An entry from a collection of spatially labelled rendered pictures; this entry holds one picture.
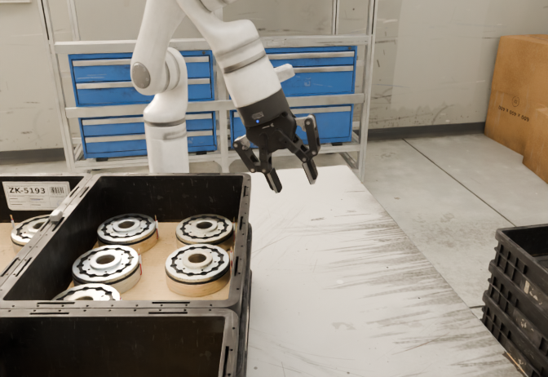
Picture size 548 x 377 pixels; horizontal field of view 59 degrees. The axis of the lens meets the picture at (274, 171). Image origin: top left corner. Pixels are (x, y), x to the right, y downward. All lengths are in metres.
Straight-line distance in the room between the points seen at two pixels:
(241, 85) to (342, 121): 2.21
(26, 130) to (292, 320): 3.08
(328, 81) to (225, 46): 2.13
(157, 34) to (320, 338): 0.65
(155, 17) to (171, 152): 0.29
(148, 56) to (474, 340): 0.81
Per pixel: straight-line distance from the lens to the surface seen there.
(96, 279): 0.80
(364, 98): 2.87
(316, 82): 2.78
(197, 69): 2.66
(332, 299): 0.98
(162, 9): 1.00
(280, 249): 1.12
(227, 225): 0.90
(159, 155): 1.12
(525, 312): 1.52
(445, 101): 4.15
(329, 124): 2.87
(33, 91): 3.69
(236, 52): 0.69
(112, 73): 2.68
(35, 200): 1.05
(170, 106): 1.10
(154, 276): 0.84
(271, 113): 0.70
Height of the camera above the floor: 1.30
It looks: 23 degrees down
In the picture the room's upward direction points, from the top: straight up
